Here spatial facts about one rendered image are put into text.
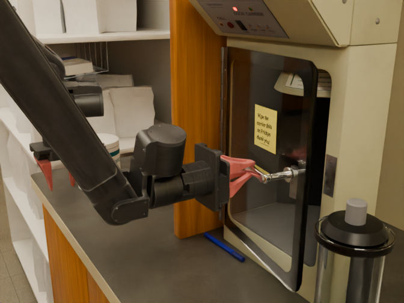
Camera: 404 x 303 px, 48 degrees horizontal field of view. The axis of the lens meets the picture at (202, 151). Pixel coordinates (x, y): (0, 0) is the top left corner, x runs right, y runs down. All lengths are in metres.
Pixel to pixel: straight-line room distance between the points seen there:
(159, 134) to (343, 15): 0.31
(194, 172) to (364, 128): 0.29
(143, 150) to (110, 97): 1.31
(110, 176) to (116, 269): 0.41
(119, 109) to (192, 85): 0.98
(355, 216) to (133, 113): 1.43
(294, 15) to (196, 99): 0.37
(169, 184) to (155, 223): 0.50
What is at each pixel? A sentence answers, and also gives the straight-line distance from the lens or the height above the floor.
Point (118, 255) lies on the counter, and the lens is 1.04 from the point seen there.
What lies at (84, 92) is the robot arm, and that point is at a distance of 0.95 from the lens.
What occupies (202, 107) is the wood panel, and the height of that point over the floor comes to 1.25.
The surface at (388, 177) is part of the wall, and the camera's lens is 1.25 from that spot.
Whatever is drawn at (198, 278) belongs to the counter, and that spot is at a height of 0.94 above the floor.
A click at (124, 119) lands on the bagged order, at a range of 1.96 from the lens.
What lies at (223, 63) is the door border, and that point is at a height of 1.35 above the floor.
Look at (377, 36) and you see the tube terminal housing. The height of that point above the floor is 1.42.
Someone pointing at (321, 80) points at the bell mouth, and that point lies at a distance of 0.82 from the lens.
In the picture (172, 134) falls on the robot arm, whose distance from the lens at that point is 0.64.
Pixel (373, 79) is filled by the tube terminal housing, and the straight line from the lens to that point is 0.77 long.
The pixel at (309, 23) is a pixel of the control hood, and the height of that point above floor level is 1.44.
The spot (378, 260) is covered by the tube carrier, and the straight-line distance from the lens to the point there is 0.67.
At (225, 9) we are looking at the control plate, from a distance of 0.82.
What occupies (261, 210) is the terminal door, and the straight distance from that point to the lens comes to 0.87.
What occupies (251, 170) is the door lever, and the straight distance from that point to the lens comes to 0.77.
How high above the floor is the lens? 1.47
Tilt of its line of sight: 18 degrees down
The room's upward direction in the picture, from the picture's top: straight up
